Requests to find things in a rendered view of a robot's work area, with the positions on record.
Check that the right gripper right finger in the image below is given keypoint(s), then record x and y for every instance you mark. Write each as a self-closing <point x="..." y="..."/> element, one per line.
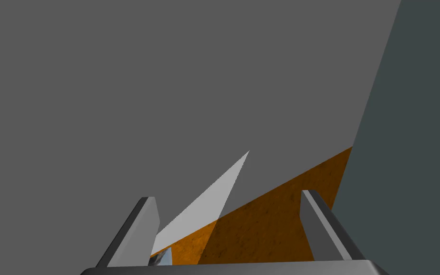
<point x="327" y="233"/>

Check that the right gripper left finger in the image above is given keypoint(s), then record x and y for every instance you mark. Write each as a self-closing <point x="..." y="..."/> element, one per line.
<point x="136" y="236"/>

